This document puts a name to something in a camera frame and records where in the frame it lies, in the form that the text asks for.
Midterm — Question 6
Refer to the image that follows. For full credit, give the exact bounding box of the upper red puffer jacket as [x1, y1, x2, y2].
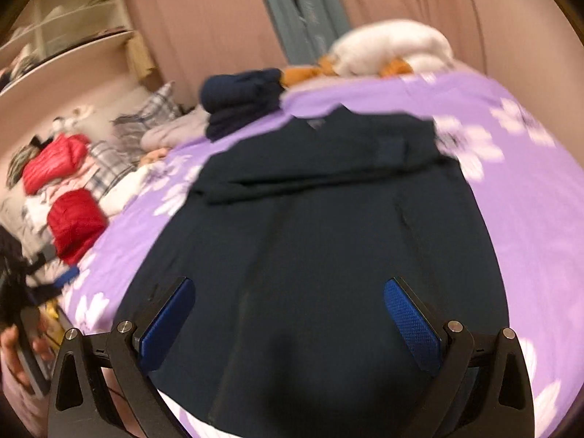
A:
[22, 134, 90, 196]

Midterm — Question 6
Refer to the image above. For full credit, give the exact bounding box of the lower red puffer jacket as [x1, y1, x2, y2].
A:
[47, 189, 109, 265]

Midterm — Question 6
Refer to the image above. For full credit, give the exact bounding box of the folded dark navy garment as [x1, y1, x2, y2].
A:
[199, 68, 284, 141]

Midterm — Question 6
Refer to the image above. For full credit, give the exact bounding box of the person's left hand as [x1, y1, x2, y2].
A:
[1, 312, 54, 392]

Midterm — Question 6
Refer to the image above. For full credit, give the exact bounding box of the purple floral bed sheet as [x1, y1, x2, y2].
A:
[60, 72, 583, 437]

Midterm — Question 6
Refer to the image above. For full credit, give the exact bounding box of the pink pleated curtain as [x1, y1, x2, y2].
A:
[127, 0, 583, 158]

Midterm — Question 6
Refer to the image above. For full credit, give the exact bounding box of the small white plush toy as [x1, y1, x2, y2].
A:
[50, 105, 95, 137]

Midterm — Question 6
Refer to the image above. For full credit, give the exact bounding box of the white plush duck toy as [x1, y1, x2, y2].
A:
[280, 20, 454, 88]

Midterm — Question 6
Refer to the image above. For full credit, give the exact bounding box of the grey plaid pillow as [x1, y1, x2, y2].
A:
[80, 82, 181, 201]

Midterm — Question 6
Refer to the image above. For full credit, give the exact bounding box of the red puffer jacket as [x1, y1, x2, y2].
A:
[47, 189, 109, 265]
[22, 134, 90, 196]

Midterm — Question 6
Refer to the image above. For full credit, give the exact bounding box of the light grey folded blanket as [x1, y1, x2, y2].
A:
[141, 105, 210, 152]

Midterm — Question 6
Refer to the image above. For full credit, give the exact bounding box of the white wall shelf unit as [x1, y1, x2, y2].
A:
[1, 0, 132, 91]

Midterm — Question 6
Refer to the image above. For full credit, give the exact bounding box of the grey blue lettered curtain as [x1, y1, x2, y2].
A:
[264, 0, 351, 64]

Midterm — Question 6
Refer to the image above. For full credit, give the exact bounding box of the dark navy jacket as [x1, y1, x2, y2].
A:
[117, 107, 509, 437]

